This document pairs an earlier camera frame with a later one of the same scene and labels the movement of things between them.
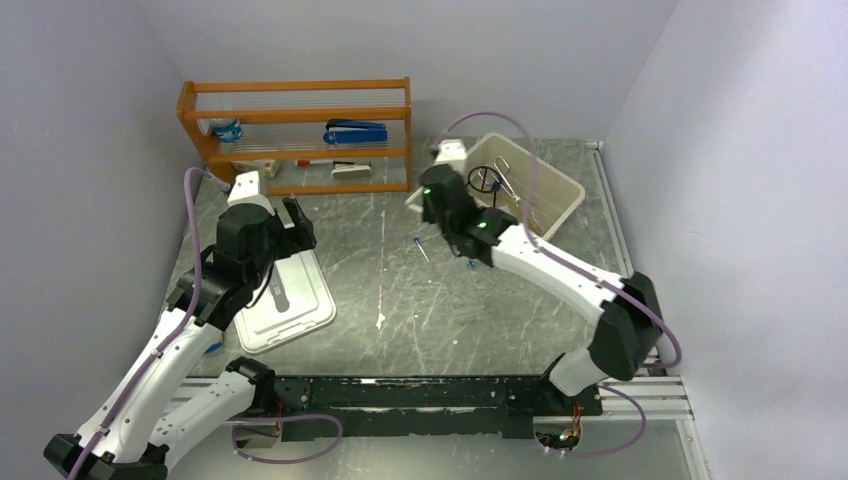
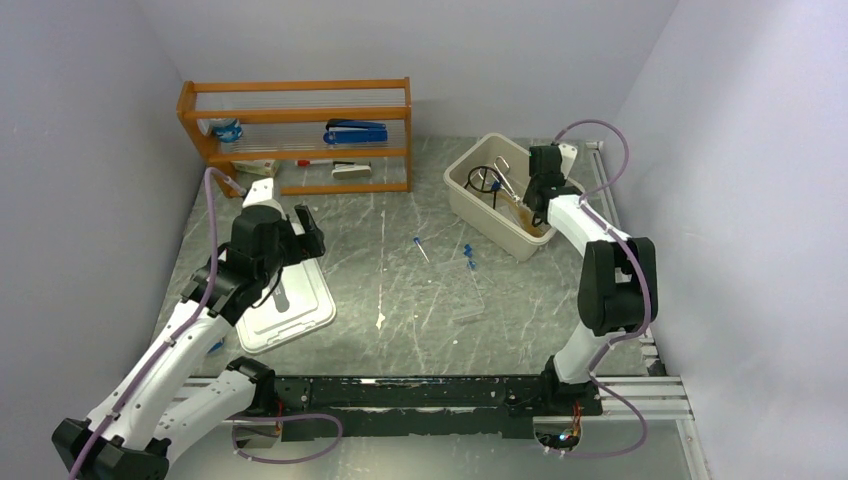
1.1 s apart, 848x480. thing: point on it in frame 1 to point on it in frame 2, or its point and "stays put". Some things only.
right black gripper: x=427 y=214 to x=525 y=198
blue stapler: x=347 y=132 stays put
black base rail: x=498 y=406 stays put
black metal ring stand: x=483 y=182 stays put
